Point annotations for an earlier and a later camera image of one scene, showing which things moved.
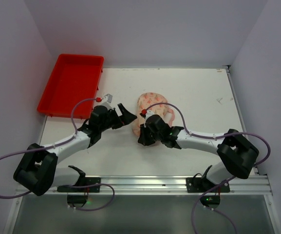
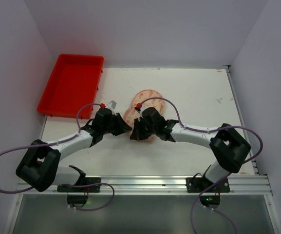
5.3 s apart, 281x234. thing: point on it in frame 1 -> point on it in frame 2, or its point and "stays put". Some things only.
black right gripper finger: [150, 141] -> [145, 135]
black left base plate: [86, 181] stays put
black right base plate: [201, 185] stays put
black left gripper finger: [118, 123] -> [117, 131]
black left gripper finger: [126, 117] -> [122, 126]
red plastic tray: [75, 77] stays put
